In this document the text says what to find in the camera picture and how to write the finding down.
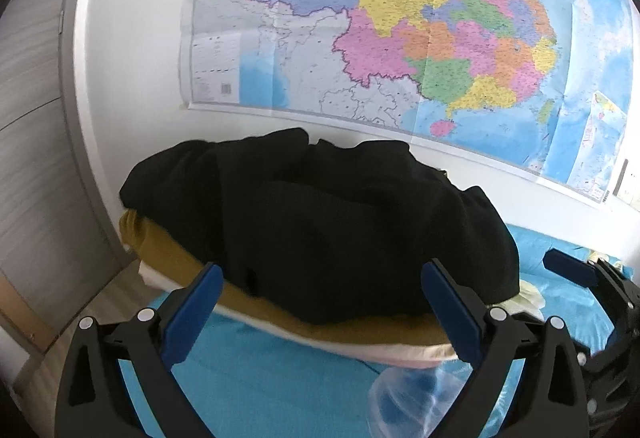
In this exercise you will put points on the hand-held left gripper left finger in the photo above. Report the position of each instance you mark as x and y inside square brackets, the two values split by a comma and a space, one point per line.
[192, 313]

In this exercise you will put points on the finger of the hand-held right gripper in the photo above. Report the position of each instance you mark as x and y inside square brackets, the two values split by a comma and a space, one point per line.
[615, 403]
[570, 265]

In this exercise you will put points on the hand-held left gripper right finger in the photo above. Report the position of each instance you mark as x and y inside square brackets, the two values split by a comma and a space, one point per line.
[450, 308]

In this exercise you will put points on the black garment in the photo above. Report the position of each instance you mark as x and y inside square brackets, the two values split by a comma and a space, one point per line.
[325, 228]

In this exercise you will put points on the pale yellow cloth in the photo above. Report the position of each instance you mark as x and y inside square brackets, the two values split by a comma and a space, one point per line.
[527, 293]

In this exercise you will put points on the white garment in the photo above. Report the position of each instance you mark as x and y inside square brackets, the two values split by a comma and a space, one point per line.
[400, 352]

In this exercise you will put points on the mustard garment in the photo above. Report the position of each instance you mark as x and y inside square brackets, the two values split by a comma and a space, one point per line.
[165, 243]

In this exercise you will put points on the pink garment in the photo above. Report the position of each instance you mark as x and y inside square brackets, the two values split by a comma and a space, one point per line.
[400, 364]

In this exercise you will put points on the clear plastic bag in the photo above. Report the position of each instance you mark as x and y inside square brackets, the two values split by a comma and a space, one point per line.
[410, 398]

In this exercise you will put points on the blue blanket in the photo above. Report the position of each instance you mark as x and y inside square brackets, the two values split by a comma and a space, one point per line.
[280, 378]

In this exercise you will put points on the wood grain wardrobe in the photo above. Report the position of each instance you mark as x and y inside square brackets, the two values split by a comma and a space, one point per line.
[40, 143]

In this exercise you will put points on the white wall socket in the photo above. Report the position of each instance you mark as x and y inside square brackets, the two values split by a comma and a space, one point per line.
[631, 188]

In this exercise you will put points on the colourful wall map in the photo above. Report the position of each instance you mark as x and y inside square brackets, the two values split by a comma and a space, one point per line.
[400, 18]

